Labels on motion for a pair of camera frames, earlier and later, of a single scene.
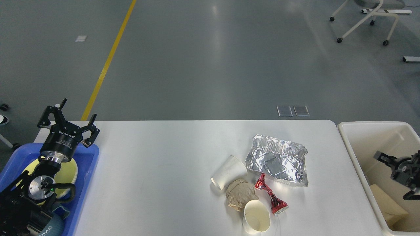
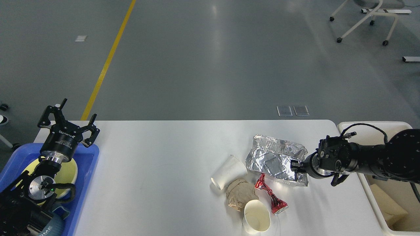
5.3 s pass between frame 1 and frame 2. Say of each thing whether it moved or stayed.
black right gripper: moved
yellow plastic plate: stayed
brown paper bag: stayed
